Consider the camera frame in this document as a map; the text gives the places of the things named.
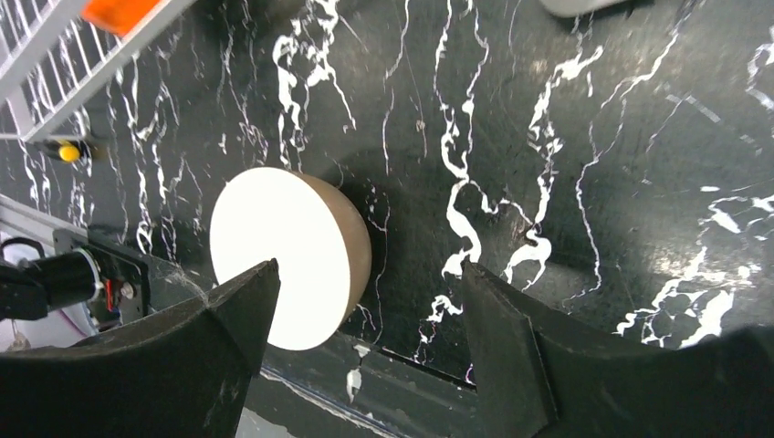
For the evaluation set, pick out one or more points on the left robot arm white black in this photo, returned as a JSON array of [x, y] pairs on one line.
[[96, 286]]

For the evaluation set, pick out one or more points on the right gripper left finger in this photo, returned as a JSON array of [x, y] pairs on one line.
[[180, 372]]

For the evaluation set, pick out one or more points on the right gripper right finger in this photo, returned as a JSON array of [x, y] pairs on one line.
[[542, 373]]

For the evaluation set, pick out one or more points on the white PVC pipe frame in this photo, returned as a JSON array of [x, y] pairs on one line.
[[571, 8]]

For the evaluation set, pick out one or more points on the cream bowl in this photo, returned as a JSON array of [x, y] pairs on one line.
[[316, 235], [117, 17]]

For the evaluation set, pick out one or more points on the yellow black screwdriver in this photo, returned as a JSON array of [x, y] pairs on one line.
[[63, 150]]

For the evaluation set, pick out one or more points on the white wire dish rack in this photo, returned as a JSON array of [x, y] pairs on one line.
[[53, 61]]

